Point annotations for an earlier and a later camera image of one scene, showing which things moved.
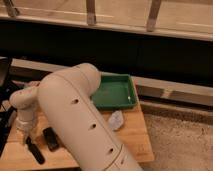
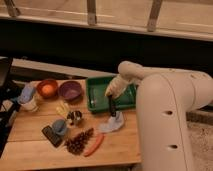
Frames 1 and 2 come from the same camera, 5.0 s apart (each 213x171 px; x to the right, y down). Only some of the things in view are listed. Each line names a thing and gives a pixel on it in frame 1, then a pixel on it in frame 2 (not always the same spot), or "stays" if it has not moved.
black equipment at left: [7, 88] stays
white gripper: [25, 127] → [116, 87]
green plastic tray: [115, 91] stays
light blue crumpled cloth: [115, 120] stays
